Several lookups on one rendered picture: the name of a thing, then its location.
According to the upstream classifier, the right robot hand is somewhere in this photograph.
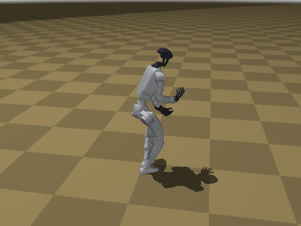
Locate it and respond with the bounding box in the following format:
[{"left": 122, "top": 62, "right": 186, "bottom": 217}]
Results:
[{"left": 174, "top": 87, "right": 185, "bottom": 102}]

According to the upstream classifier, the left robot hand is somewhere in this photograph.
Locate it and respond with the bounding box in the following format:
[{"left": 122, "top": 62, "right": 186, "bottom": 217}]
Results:
[{"left": 155, "top": 105, "right": 173, "bottom": 116}]

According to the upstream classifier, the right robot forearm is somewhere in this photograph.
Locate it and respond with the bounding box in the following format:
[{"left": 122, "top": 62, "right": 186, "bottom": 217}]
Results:
[{"left": 160, "top": 96, "right": 177, "bottom": 104}]

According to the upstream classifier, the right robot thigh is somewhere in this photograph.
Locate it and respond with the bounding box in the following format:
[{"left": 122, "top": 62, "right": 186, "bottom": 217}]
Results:
[{"left": 140, "top": 110, "right": 164, "bottom": 145}]

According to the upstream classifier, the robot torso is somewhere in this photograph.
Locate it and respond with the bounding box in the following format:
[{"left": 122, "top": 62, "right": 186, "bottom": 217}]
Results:
[{"left": 133, "top": 65, "right": 163, "bottom": 119}]

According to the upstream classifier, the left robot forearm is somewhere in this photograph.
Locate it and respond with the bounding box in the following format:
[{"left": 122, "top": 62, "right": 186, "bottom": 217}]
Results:
[{"left": 150, "top": 94, "right": 160, "bottom": 108}]

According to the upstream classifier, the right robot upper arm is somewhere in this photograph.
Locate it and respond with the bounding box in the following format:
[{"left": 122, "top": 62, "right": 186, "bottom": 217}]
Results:
[{"left": 154, "top": 72, "right": 165, "bottom": 102}]

